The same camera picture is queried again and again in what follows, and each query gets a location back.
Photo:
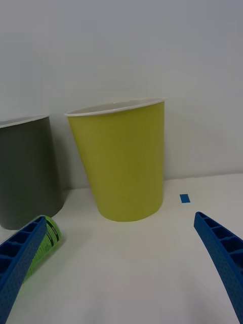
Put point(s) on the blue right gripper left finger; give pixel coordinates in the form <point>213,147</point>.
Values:
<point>19,263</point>

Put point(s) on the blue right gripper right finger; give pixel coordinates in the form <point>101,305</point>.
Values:
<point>225,255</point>

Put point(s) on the green label plastic bottle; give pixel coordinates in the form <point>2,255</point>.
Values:
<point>46,243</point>

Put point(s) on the grey plastic waste bin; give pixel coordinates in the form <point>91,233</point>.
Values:
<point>26,172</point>

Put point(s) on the yellow-green plastic waste bin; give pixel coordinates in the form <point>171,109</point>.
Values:
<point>126,162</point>

